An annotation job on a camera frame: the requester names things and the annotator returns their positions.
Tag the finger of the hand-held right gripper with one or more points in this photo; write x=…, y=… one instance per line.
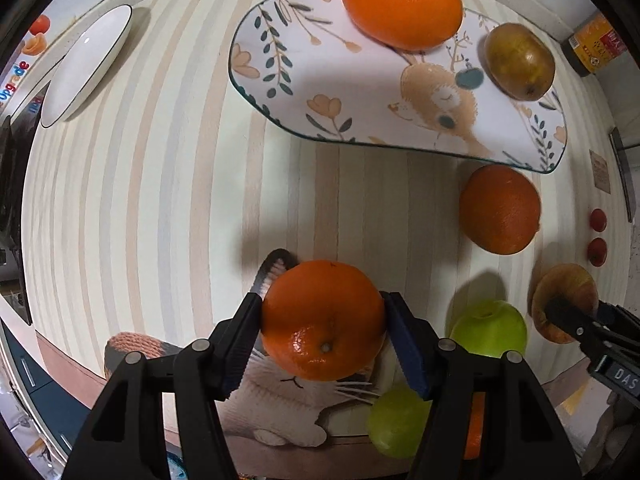
x=570, y=316
x=620, y=312

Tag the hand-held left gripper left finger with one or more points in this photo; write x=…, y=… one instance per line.
x=242, y=340

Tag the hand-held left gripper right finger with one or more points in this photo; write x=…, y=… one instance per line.
x=405, y=345

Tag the red apple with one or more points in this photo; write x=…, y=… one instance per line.
x=560, y=282

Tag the red cherry tomato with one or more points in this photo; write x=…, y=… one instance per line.
x=596, y=252
x=598, y=220

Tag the green apple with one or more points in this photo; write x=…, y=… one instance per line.
x=490, y=330
x=395, y=425

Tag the dark orange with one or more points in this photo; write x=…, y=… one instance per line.
x=500, y=210

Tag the animal print oval plate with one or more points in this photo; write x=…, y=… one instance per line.
x=350, y=85

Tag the black smartphone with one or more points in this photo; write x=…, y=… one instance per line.
x=622, y=170

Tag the brown label card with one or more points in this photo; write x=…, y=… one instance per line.
x=600, y=170

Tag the striped cat print table mat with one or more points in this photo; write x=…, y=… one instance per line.
x=175, y=185

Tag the blue cabinet door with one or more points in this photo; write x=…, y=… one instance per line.
x=35, y=380

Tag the brown pear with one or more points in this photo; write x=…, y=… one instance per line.
x=520, y=60

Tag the dark sauce bottle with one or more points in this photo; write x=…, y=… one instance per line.
x=595, y=42

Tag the gas stove burner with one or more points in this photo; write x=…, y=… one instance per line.
x=10, y=185

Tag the white round plate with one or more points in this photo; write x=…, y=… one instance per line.
x=80, y=70

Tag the large orange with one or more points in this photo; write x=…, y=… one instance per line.
x=400, y=5

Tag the colourful wall sticker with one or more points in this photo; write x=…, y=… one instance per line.
x=35, y=42

